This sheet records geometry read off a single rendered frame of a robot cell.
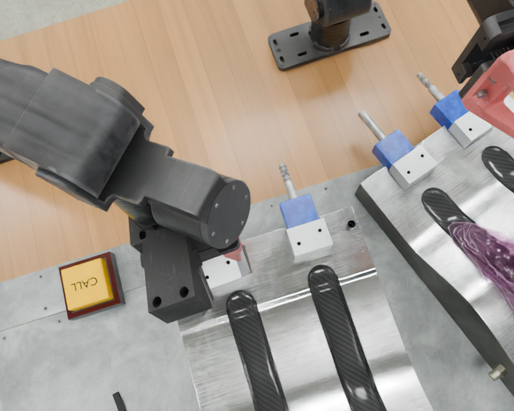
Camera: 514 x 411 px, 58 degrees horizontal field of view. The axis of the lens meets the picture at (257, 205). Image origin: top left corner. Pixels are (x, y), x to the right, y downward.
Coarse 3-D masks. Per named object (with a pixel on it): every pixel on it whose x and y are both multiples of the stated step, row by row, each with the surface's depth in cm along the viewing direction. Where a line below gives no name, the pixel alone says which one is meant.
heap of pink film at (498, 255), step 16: (464, 224) 62; (464, 240) 60; (480, 240) 59; (496, 240) 57; (512, 240) 59; (480, 256) 58; (496, 256) 57; (512, 256) 56; (496, 272) 56; (512, 272) 55; (512, 288) 54; (512, 304) 56
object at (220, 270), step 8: (208, 264) 54; (216, 264) 54; (224, 264) 54; (232, 264) 54; (240, 264) 55; (208, 272) 54; (216, 272) 54; (224, 272) 54; (232, 272) 54; (240, 272) 54; (248, 272) 58; (208, 280) 54; (216, 280) 54; (224, 280) 54; (232, 280) 54
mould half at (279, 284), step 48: (336, 240) 60; (240, 288) 59; (288, 288) 59; (192, 336) 58; (288, 336) 57; (384, 336) 57; (240, 384) 56; (288, 384) 56; (336, 384) 56; (384, 384) 55
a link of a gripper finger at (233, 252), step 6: (228, 246) 47; (234, 246) 47; (240, 246) 48; (198, 252) 46; (204, 252) 46; (210, 252) 47; (216, 252) 47; (222, 252) 47; (228, 252) 47; (234, 252) 48; (240, 252) 48; (204, 258) 47; (210, 258) 47; (228, 258) 50; (234, 258) 51; (240, 258) 53
